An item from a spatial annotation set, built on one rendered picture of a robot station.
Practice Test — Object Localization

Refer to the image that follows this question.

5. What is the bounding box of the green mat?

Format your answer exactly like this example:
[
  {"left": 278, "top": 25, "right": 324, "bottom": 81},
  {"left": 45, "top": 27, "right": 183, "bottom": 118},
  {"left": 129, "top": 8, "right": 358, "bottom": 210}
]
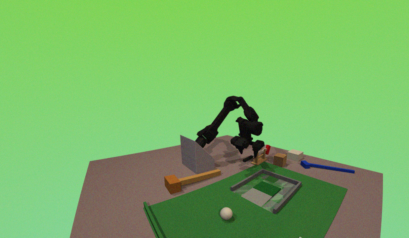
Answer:
[{"left": 148, "top": 162, "right": 348, "bottom": 238}]

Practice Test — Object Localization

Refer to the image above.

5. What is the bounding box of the brown cube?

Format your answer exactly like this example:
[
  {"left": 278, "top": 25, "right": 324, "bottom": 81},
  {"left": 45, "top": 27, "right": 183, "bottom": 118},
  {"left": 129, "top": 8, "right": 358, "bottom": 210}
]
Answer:
[{"left": 273, "top": 153, "right": 287, "bottom": 167}]

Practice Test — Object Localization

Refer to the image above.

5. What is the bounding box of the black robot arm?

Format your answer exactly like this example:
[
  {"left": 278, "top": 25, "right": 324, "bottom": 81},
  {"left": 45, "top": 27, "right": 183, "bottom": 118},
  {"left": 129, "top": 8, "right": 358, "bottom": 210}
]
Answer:
[{"left": 195, "top": 96, "right": 263, "bottom": 150}]

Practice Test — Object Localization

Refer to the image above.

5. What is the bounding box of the blue golf putter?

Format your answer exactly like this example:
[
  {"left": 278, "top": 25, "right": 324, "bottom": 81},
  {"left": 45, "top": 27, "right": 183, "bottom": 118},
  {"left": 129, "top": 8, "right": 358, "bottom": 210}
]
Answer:
[{"left": 300, "top": 160, "right": 355, "bottom": 174}]

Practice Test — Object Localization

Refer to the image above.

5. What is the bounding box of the red putter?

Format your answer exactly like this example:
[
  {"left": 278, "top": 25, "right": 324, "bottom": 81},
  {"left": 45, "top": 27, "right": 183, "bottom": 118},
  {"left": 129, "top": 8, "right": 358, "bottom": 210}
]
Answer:
[{"left": 243, "top": 145, "right": 271, "bottom": 162}]

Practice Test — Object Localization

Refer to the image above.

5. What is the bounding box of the cream block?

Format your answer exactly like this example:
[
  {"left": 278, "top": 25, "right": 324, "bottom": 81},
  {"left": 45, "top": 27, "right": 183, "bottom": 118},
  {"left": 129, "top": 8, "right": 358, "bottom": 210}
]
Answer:
[{"left": 287, "top": 149, "right": 303, "bottom": 161}]

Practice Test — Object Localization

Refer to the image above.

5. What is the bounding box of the beige ball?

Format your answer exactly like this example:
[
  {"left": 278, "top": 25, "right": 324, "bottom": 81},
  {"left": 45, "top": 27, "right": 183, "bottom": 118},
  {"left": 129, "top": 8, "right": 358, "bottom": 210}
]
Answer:
[{"left": 220, "top": 207, "right": 233, "bottom": 220}]

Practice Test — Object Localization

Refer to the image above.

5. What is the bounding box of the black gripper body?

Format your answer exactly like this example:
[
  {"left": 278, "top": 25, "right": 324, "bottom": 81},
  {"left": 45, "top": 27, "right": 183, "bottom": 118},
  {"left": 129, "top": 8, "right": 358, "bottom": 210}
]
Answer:
[{"left": 231, "top": 132, "right": 265, "bottom": 151}]

